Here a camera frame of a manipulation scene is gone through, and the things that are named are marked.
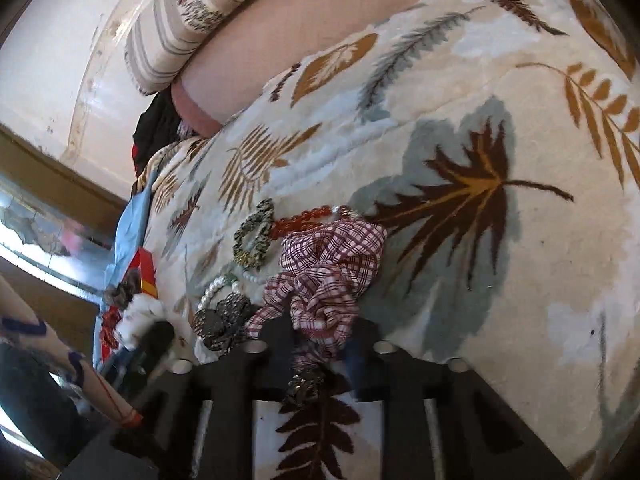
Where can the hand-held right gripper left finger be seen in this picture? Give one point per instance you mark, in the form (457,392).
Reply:
(270,360)

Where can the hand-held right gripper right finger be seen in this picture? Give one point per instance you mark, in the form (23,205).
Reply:
(356,365)

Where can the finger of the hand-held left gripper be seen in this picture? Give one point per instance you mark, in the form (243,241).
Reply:
(157,340)

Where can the white spotted scrunchie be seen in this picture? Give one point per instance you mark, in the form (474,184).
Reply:
(137,317)

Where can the black grey striped scrunchie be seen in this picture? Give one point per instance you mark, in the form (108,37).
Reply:
(222,317)

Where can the red-rimmed white tray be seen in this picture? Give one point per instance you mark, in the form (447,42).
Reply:
(147,272)

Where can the red white plaid scrunchie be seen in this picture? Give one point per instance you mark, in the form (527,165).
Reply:
(325,270)

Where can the black gold patterned scrunchie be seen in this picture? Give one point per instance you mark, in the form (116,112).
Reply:
(252,232)

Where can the person's left forearm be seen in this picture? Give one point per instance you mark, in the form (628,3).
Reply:
(95,385)

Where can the dark shiny scrunchie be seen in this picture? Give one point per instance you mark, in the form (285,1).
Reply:
(304,386)

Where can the red white dotted scrunchie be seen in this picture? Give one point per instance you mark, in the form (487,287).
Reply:
(109,332)

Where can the grey dark scrunchie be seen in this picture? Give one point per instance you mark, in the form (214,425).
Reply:
(120,292)

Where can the light blue cloth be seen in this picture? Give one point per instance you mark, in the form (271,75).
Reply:
(131,225)

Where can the red cloth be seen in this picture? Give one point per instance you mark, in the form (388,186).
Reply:
(135,154)

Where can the black cloth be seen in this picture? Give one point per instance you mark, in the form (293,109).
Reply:
(157,125)

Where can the leaf printed blanket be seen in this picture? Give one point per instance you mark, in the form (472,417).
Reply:
(500,85)

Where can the pink mattress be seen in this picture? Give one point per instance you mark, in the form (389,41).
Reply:
(280,45)

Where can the striped bolster cushion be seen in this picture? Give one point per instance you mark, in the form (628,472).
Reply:
(200,5)

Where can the brown wooden door frame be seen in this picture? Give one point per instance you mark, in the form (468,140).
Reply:
(60,180)

